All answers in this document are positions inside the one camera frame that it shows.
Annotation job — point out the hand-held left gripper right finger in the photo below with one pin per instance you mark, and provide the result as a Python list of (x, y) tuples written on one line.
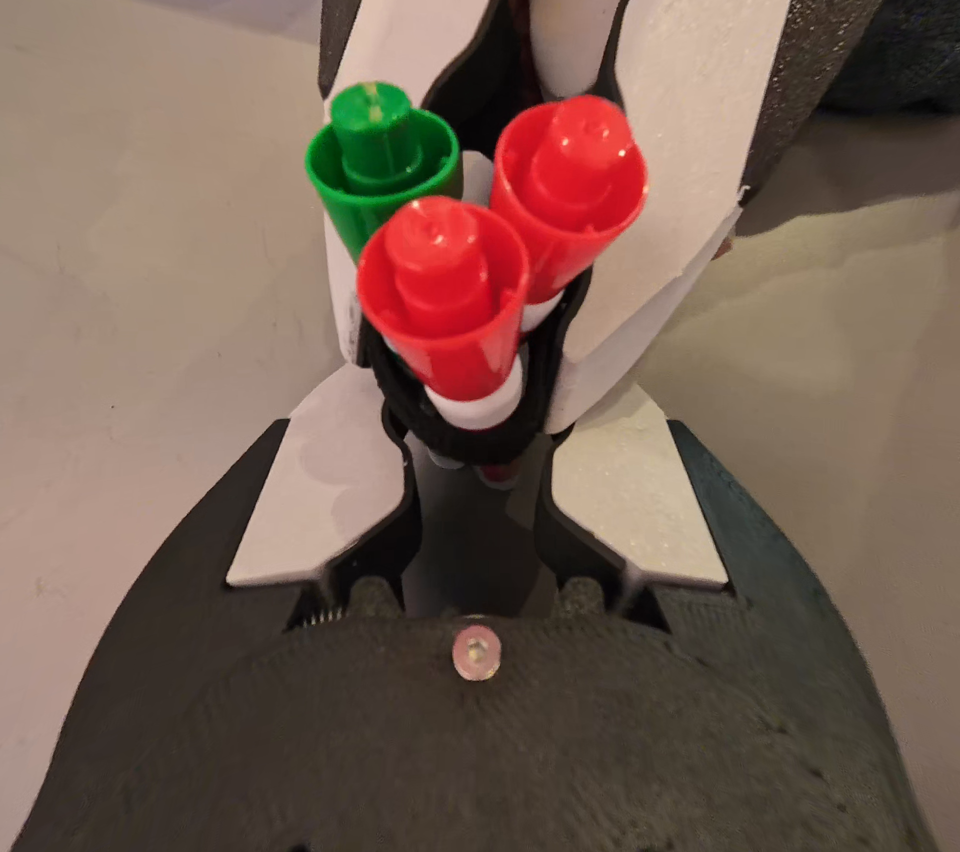
[(630, 492)]

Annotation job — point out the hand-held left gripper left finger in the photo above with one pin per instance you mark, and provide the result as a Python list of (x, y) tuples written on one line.
[(322, 492)]

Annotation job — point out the red marker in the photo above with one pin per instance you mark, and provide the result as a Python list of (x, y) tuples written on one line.
[(442, 297), (570, 177)]

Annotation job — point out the green marker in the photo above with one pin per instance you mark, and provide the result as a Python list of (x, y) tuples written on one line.
[(375, 177)]

